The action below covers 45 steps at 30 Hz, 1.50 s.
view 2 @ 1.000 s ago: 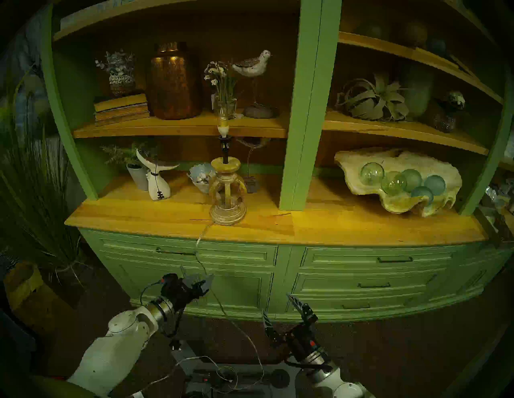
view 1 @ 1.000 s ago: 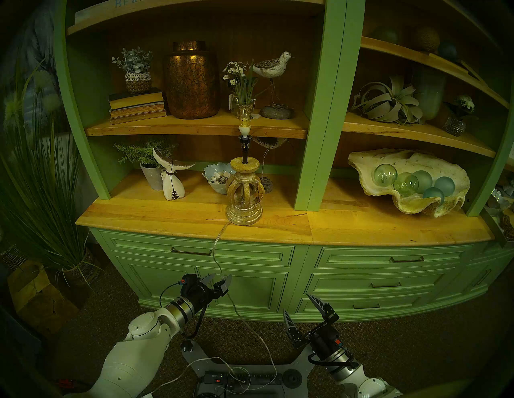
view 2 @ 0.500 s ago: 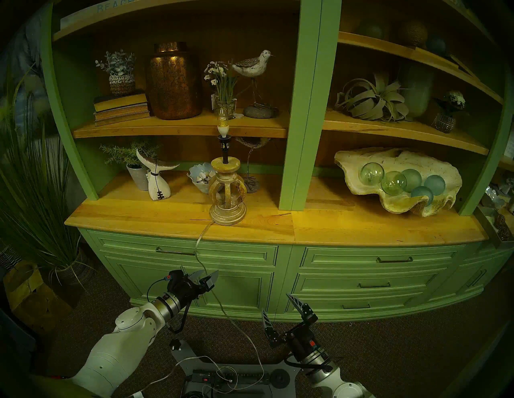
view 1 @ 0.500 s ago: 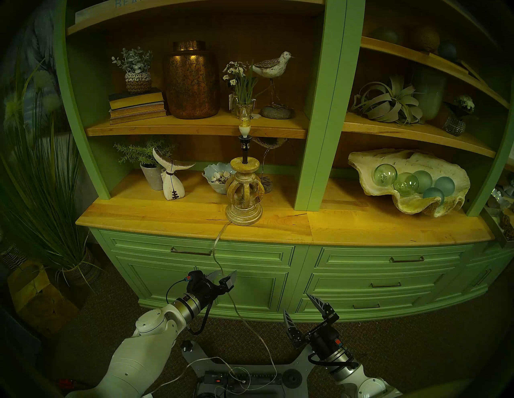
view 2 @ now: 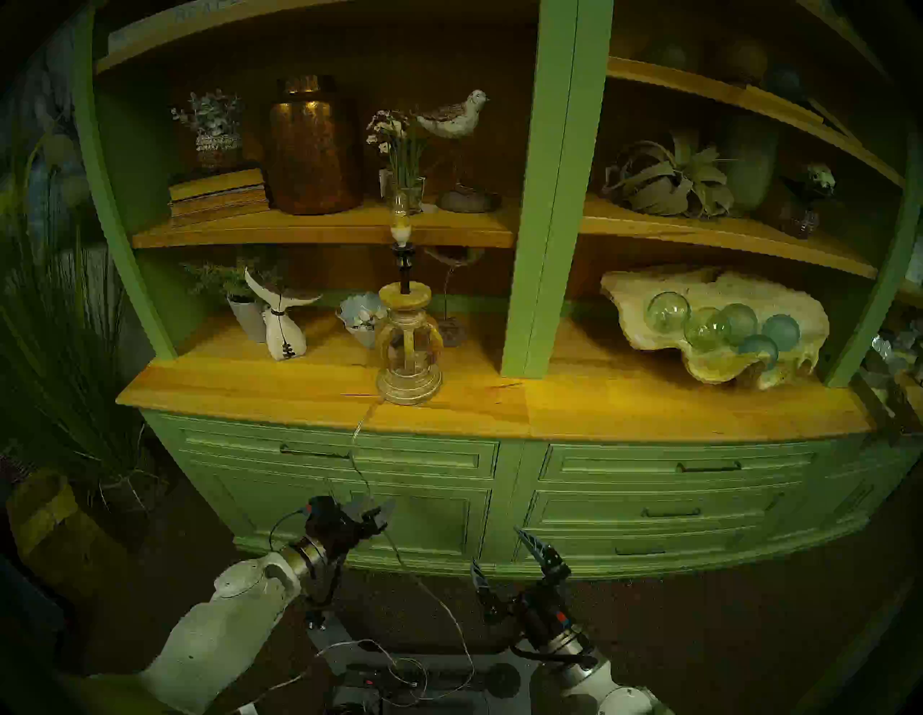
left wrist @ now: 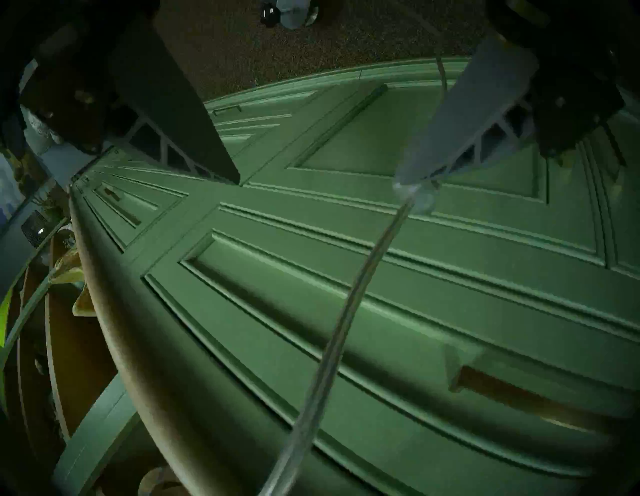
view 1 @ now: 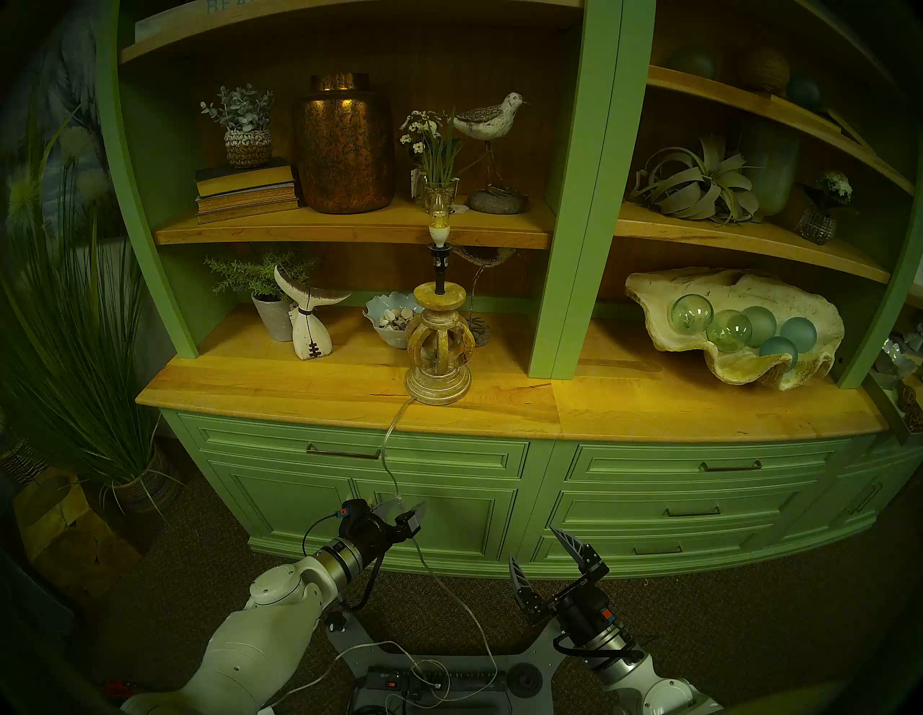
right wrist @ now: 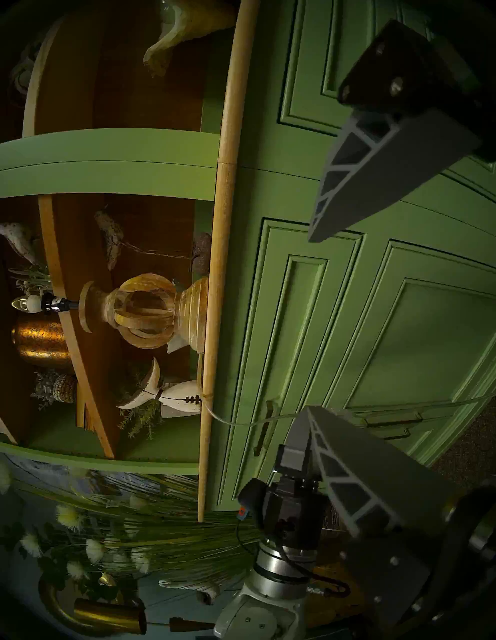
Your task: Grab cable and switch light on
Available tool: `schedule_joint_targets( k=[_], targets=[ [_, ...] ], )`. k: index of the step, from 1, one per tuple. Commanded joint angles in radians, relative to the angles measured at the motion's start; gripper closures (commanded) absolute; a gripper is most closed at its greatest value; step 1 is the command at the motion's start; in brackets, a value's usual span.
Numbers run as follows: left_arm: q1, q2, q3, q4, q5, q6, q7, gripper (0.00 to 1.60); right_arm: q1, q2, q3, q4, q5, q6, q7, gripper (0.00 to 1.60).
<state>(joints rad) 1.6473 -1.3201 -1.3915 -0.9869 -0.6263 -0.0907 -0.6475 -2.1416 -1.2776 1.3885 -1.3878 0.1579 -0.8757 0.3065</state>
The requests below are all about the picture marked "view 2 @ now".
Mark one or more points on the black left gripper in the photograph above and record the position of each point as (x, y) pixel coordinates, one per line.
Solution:
(332, 525)

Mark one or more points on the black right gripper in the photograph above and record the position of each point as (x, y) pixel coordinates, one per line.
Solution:
(537, 616)

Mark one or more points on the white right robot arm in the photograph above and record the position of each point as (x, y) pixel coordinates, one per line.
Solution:
(598, 685)

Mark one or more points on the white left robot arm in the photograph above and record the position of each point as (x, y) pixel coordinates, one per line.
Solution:
(216, 634)

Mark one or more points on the black power strip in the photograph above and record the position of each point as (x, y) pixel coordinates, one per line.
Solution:
(433, 681)

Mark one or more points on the carved wooden table lamp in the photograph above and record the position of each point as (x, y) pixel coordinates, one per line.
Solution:
(407, 385)

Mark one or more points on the white whale tail figurine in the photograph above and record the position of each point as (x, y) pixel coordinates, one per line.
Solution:
(285, 339)

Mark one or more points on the pale blue wavy bowl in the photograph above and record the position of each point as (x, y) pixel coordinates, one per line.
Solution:
(353, 317)

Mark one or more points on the dark long-legged bird figurine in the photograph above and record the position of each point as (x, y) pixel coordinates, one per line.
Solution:
(452, 333)

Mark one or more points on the herb plant in grey pot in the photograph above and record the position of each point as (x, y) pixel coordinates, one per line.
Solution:
(249, 317)

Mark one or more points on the woven basket planter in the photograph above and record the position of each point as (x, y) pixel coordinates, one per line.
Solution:
(133, 490)

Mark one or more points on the candle shaped light bulb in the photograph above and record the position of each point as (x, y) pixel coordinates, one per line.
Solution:
(401, 232)

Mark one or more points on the giant clam shell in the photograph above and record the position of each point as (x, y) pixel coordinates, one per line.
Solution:
(721, 367)

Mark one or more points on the clear green glass ball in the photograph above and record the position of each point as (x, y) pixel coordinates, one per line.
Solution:
(667, 312)
(707, 329)

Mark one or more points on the frosted teal glass ball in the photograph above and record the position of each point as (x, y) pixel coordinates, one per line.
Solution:
(758, 353)
(743, 321)
(782, 331)

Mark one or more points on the old book yellowed pages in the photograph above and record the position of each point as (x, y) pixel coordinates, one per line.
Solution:
(220, 202)
(223, 215)
(216, 181)

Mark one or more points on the tall green grass plant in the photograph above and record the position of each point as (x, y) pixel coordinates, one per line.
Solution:
(65, 360)

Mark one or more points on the green wooden shelf cabinet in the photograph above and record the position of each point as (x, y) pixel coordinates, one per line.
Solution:
(555, 216)

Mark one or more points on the striped woven basket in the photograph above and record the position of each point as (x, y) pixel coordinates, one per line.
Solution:
(14, 465)

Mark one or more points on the white flowers in glass vase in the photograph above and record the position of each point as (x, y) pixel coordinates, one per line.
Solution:
(404, 155)

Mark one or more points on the large copper metal vase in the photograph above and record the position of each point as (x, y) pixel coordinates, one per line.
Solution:
(310, 151)

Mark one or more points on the small plant in woven pot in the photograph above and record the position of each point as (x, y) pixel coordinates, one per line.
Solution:
(218, 150)

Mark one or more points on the dark wooden tray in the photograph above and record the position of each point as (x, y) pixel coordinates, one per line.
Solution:
(876, 407)

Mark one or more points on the shorebird figurine on stone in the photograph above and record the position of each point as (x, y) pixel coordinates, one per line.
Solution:
(451, 119)

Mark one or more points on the grey air plant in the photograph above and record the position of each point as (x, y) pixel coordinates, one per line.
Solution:
(670, 180)

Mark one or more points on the small plant in crystal vase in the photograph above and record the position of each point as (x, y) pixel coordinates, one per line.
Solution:
(798, 220)

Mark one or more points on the tall green glass vase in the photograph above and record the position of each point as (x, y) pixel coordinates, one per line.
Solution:
(750, 166)

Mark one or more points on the white beach sign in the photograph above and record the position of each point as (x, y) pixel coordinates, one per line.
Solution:
(187, 18)

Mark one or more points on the dark green decor ball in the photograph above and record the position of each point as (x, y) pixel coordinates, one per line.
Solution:
(667, 54)

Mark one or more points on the dark blue decor ball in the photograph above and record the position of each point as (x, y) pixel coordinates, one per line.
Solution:
(784, 81)

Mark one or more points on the brown woven decor ball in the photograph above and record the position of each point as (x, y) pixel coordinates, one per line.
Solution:
(741, 59)

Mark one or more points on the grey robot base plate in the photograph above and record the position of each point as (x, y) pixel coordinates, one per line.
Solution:
(339, 645)

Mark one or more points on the blue wall picture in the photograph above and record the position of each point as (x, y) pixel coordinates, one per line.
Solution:
(43, 79)

